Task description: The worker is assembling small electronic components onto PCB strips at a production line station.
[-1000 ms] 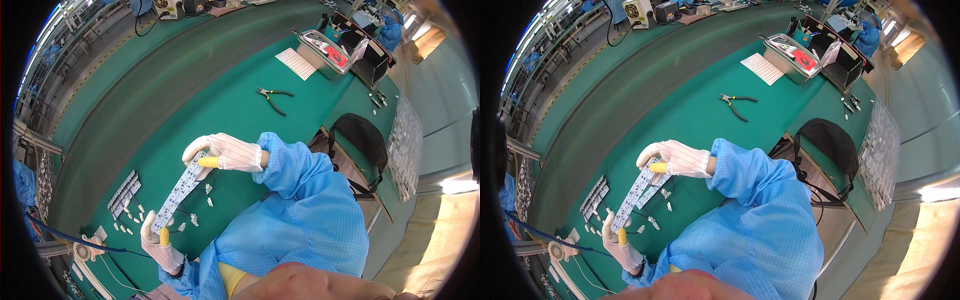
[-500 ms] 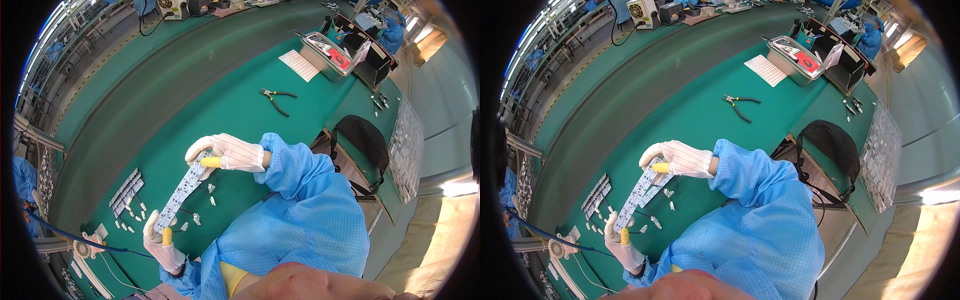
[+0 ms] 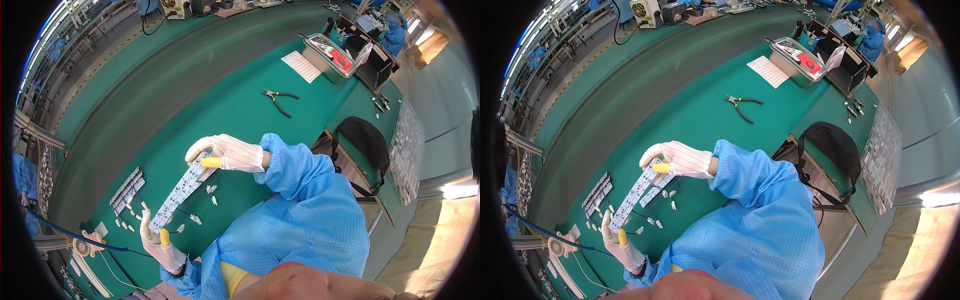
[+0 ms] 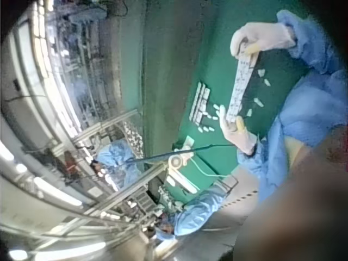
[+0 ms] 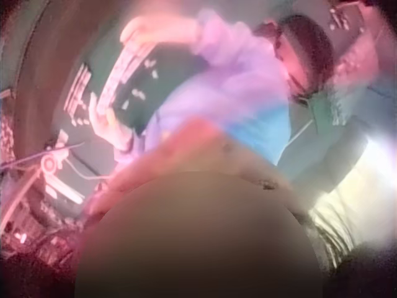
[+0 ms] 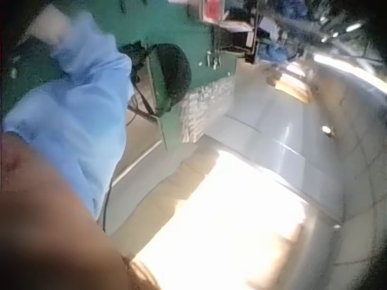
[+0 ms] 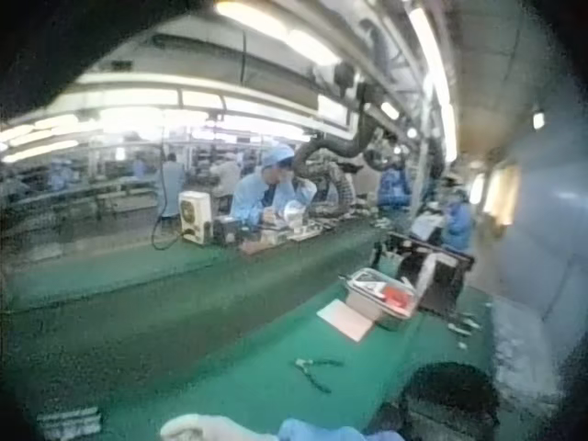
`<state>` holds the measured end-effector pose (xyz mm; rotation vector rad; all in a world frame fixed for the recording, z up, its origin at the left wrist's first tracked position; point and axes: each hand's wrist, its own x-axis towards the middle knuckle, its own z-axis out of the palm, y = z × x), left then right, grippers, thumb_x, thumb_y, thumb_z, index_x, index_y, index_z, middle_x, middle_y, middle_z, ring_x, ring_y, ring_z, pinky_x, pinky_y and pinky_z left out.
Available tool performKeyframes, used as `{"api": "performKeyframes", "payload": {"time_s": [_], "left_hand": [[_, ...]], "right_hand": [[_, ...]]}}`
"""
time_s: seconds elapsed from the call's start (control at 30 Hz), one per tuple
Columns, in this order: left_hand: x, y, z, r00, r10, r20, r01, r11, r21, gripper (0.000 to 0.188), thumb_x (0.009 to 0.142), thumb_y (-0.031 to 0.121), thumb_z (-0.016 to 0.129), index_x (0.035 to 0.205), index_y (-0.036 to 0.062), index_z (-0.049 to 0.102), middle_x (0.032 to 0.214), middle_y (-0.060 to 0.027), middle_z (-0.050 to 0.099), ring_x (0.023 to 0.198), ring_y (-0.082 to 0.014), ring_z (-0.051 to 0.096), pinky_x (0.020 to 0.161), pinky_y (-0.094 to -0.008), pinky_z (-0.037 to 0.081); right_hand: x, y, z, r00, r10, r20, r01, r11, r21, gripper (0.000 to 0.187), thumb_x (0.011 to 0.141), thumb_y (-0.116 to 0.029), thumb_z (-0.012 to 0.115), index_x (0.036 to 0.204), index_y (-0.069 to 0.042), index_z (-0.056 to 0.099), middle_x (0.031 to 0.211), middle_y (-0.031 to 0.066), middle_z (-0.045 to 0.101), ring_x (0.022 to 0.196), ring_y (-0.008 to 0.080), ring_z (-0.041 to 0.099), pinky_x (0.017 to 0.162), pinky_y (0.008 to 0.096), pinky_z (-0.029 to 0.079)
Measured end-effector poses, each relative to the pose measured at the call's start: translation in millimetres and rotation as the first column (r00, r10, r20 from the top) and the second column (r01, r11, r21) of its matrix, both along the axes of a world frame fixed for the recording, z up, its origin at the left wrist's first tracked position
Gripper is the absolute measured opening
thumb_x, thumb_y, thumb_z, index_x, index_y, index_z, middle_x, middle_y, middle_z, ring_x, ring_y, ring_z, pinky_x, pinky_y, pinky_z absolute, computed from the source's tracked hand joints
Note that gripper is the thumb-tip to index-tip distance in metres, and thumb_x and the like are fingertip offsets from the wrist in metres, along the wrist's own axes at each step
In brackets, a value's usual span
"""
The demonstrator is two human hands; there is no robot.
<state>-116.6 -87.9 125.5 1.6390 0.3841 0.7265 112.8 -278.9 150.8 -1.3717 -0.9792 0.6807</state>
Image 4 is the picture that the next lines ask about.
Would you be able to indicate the black component trays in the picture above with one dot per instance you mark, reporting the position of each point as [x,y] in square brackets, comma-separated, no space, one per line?
[144,201]

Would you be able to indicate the small white plastic part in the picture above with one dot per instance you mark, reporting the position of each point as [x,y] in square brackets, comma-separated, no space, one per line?
[267,82]
[261,73]
[258,102]
[249,111]

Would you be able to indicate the aluminium profile frame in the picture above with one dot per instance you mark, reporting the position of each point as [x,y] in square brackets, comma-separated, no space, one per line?
[136,185]

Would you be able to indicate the tray of white parts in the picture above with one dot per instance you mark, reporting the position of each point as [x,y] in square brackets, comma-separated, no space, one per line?
[134,138]

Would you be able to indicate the white bar fixture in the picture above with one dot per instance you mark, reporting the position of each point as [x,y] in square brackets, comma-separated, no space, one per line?
[182,182]

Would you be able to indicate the background machine rack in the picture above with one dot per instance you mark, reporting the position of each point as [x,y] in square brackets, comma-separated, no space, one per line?
[84,59]

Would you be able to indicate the scattered group of white pieces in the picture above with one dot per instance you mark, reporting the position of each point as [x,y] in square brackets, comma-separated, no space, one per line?
[208,127]

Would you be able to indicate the row of white strip trays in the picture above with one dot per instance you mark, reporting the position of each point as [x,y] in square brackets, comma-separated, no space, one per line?
[200,102]

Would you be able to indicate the person's right hand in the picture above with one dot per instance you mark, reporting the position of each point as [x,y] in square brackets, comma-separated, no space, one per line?
[265,35]

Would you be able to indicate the white round desk device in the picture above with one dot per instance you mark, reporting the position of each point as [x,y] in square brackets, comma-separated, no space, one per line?
[177,160]

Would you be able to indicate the person's left hand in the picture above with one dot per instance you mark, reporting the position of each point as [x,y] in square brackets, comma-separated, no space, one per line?
[239,137]

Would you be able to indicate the long white parts strip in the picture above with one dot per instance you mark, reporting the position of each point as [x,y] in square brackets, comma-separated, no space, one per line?
[240,84]

